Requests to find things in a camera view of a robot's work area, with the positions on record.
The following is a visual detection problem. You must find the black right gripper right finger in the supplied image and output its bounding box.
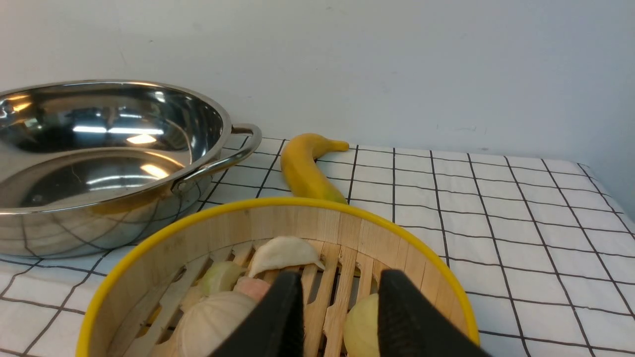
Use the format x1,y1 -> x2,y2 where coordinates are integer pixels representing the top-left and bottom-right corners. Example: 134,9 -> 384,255
378,269 -> 489,357

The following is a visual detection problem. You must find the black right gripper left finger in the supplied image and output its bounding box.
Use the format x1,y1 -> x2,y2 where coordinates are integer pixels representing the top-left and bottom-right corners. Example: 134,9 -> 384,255
209,271 -> 304,357

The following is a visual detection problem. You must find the bamboo steamer basket yellow rim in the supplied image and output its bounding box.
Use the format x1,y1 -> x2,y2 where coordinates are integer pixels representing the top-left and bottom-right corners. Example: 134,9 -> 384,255
75,197 -> 479,357

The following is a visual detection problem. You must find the stainless steel pot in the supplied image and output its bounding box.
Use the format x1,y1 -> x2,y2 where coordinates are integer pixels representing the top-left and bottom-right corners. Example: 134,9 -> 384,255
0,80 -> 262,258

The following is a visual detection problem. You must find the pink dumpling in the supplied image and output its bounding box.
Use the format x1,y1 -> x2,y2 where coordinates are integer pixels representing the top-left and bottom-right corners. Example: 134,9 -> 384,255
232,276 -> 271,302

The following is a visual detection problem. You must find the pale yellow bun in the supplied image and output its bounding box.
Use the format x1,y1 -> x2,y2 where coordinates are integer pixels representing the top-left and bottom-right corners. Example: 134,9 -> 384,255
343,293 -> 380,357

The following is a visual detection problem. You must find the round white bun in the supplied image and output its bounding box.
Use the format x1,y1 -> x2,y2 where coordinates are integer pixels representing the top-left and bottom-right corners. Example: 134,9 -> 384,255
175,291 -> 256,357

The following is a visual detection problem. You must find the pale green dumpling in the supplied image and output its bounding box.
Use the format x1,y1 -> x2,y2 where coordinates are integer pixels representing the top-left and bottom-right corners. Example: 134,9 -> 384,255
198,261 -> 246,297

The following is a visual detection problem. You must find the white crescent dumpling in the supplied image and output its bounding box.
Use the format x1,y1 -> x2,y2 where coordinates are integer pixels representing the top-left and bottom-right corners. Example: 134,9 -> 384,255
247,237 -> 326,278

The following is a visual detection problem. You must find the yellow banana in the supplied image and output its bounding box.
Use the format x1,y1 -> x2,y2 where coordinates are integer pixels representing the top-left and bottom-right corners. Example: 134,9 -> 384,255
280,133 -> 349,205

